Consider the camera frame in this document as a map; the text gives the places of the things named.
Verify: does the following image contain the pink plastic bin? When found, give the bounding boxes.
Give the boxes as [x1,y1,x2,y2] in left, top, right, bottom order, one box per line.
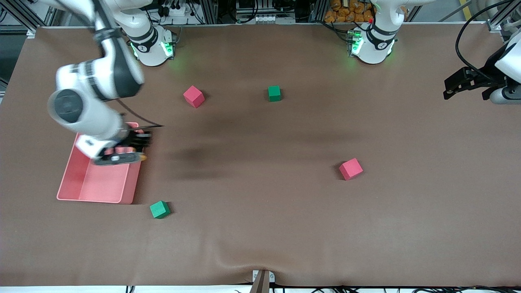
[56,122,143,204]

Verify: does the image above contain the grey metal table bracket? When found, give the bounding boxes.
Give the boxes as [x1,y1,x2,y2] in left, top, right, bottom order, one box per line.
[252,270,276,283]

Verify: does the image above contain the brown flat bar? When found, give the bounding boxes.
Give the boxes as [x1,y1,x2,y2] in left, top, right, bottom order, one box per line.
[249,270,271,293]

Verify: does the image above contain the pile of orange items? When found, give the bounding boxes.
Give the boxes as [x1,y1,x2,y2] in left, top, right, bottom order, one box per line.
[324,0,375,24]

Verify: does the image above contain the pink foam cube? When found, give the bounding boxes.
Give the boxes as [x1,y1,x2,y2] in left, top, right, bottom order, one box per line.
[183,85,205,109]
[339,158,364,181]

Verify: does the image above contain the white power strip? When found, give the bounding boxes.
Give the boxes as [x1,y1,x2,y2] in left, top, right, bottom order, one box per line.
[163,3,188,17]

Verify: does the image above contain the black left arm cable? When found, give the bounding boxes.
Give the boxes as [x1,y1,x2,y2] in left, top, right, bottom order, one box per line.
[455,0,515,82]

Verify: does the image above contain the large table cover mat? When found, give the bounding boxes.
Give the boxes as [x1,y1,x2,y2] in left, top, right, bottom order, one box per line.
[0,22,521,287]

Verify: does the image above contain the aluminium frame profile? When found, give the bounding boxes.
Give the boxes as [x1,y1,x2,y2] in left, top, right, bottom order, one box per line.
[309,0,328,23]
[0,0,61,39]
[486,0,521,33]
[199,0,220,25]

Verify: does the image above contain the black electronics box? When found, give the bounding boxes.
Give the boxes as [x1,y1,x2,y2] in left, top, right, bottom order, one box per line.
[236,0,296,15]

